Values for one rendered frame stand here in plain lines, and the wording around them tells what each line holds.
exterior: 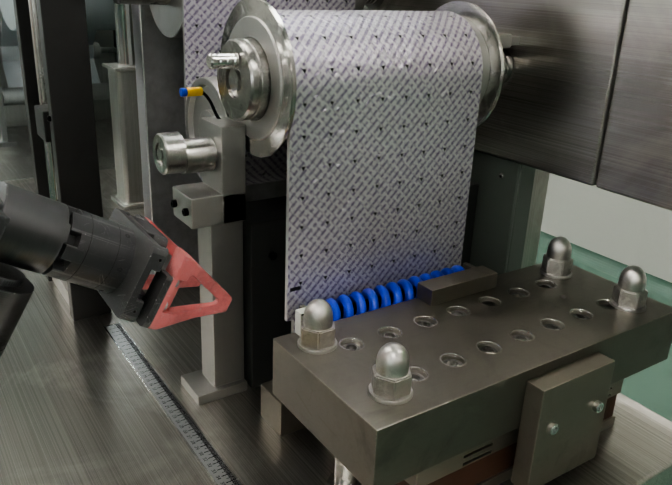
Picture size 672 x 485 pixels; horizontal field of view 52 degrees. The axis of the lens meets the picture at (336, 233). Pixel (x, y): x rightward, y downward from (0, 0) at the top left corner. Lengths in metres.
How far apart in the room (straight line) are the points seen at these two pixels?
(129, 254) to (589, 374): 0.42
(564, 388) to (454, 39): 0.36
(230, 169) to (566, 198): 3.23
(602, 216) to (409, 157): 3.02
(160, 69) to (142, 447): 0.50
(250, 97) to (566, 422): 0.41
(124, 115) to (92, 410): 0.70
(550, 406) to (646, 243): 2.98
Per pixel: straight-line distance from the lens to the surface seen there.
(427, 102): 0.72
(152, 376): 0.84
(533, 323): 0.72
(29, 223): 0.54
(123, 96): 1.36
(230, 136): 0.68
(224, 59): 0.64
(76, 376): 0.86
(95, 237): 0.56
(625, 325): 0.75
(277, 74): 0.62
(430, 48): 0.72
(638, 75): 0.76
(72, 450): 0.75
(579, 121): 0.80
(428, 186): 0.74
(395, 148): 0.70
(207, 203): 0.69
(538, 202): 1.11
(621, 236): 3.67
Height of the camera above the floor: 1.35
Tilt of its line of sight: 21 degrees down
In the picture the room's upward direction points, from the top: 2 degrees clockwise
